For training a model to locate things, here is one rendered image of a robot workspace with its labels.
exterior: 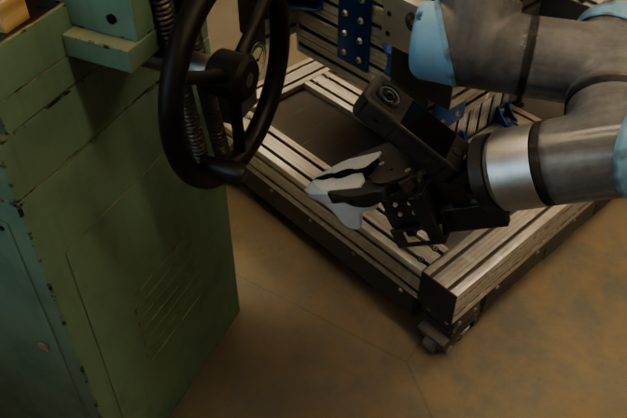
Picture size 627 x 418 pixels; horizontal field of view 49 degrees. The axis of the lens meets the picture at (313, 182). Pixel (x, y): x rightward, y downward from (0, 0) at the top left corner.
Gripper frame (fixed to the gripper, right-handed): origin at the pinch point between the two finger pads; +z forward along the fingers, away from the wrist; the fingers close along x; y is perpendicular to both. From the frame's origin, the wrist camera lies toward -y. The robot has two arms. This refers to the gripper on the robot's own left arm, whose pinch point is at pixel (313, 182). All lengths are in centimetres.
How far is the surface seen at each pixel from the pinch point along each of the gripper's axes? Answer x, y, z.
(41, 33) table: 0.0, -25.6, 24.0
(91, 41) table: 2.8, -22.1, 21.0
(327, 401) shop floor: 20, 65, 44
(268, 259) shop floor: 50, 50, 69
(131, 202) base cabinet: 7.1, 2.2, 39.7
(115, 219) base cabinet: 3.1, 2.3, 39.8
